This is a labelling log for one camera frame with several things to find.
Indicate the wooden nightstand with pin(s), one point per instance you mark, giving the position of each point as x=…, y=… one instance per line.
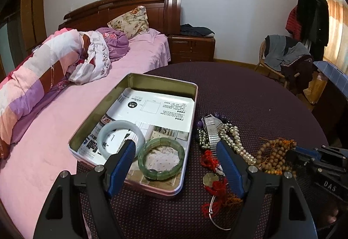
x=191, y=49

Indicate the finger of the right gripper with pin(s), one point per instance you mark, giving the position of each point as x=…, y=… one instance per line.
x=314, y=153

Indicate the floral pillow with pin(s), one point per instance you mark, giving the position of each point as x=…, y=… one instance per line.
x=131, y=23

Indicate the hanging dark coats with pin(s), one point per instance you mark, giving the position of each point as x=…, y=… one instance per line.
x=313, y=16

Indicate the bed with pink sheet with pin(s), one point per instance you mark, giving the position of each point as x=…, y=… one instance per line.
x=43, y=151

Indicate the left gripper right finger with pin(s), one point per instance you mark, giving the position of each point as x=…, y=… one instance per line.
x=289, y=215

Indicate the pink metal tin box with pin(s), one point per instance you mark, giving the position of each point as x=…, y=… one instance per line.
x=146, y=83

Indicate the coin charm red knot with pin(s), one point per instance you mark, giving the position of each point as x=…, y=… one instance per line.
x=221, y=195

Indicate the pale white jade bangle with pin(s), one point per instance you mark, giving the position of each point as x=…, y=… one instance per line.
x=115, y=133

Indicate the grey clothes on chair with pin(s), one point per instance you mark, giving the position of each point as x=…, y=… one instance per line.
x=282, y=50

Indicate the wooden headboard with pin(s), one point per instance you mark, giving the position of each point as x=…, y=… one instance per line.
x=163, y=15

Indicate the jade gourd red cord pendant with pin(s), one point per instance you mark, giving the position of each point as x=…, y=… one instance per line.
x=209, y=161

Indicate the silver stretch watch band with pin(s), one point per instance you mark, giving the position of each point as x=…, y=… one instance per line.
x=213, y=126

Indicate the patchwork pink quilt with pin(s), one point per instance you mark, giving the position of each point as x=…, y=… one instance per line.
x=80, y=57

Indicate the red puffer jacket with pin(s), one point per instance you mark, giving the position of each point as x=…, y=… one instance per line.
x=293, y=26

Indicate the patterned curtain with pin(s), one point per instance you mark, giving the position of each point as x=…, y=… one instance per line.
x=336, y=50

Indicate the purple blanket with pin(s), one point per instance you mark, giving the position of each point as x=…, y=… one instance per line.
x=117, y=42

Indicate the yellow paper bag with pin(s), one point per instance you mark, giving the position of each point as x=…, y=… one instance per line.
x=315, y=87

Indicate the wooden wardrobe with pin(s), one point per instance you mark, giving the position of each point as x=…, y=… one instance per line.
x=22, y=29

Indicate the blue grid box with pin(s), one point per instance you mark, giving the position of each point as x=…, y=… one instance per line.
x=333, y=73

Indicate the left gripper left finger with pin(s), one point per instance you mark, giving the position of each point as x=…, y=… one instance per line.
x=61, y=215

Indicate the dark folded clothes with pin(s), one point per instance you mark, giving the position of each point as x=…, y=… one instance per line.
x=189, y=30

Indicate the dark purple dotted tablecloth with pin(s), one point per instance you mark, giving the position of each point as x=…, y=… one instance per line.
x=258, y=106

